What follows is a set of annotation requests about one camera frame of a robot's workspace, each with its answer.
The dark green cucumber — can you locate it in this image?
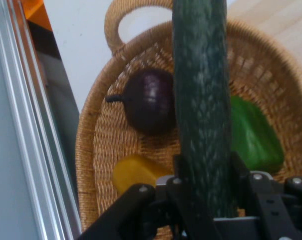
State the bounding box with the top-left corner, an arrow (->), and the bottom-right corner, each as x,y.
171,0 -> 239,219

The yellow toy vegetable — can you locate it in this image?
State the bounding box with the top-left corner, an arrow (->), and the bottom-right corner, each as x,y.
112,154 -> 172,196

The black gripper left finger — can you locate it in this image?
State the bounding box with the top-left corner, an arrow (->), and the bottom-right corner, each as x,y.
78,154 -> 224,240

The woven wicker basket with handle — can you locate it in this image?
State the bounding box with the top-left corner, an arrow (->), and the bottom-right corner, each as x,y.
75,0 -> 302,240

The dark purple eggplant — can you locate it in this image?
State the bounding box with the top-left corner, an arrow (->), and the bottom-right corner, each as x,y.
105,68 -> 178,137

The green bell pepper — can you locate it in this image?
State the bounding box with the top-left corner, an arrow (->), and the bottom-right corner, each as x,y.
229,95 -> 286,175

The aluminium profile rail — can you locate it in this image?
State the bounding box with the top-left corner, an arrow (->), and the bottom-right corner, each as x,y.
0,0 -> 82,240

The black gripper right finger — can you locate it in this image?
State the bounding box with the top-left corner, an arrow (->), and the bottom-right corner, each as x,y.
230,151 -> 302,240

